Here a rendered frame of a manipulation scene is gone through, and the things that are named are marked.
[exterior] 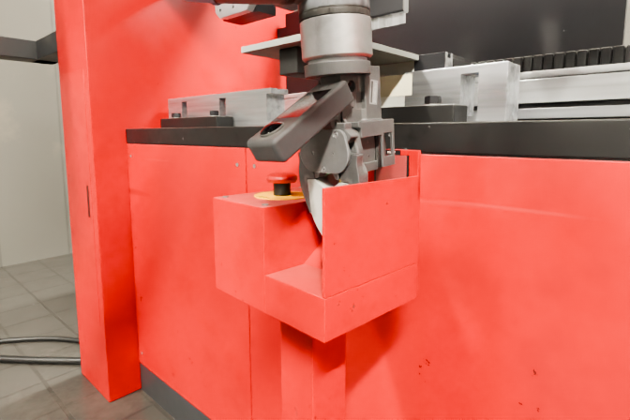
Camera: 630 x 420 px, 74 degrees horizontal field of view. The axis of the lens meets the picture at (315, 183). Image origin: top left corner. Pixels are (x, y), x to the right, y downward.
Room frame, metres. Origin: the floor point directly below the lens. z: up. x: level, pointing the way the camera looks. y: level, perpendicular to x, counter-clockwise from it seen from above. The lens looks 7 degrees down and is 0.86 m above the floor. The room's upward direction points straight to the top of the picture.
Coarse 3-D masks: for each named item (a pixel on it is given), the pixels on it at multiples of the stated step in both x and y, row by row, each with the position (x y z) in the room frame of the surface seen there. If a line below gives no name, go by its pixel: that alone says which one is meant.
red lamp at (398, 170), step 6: (396, 156) 0.50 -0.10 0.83; (402, 156) 0.49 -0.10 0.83; (396, 162) 0.50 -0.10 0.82; (402, 162) 0.49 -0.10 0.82; (378, 168) 0.52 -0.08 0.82; (384, 168) 0.51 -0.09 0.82; (390, 168) 0.51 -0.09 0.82; (396, 168) 0.50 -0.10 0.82; (402, 168) 0.49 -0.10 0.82; (378, 174) 0.52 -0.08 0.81; (384, 174) 0.51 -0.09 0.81; (390, 174) 0.51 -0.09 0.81; (396, 174) 0.50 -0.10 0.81; (402, 174) 0.49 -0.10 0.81; (378, 180) 0.52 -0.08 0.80
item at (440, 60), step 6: (426, 54) 0.77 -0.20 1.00; (432, 54) 0.76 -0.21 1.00; (438, 54) 0.75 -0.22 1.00; (444, 54) 0.74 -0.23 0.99; (450, 54) 0.76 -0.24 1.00; (420, 60) 0.77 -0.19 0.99; (426, 60) 0.77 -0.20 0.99; (432, 60) 0.76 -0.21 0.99; (438, 60) 0.75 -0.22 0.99; (444, 60) 0.74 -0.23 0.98; (450, 60) 0.76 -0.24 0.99; (414, 66) 0.78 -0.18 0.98; (420, 66) 0.77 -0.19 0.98; (426, 66) 0.77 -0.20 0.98; (432, 66) 0.76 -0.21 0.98; (438, 66) 0.75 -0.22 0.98; (444, 66) 0.74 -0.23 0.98; (450, 66) 0.76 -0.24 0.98
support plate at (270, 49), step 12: (300, 36) 0.61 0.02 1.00; (252, 48) 0.68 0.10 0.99; (264, 48) 0.66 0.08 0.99; (276, 48) 0.66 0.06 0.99; (372, 48) 0.67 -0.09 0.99; (384, 48) 0.69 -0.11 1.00; (372, 60) 0.77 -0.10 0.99; (384, 60) 0.77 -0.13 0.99; (396, 60) 0.77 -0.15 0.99; (408, 60) 0.77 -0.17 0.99
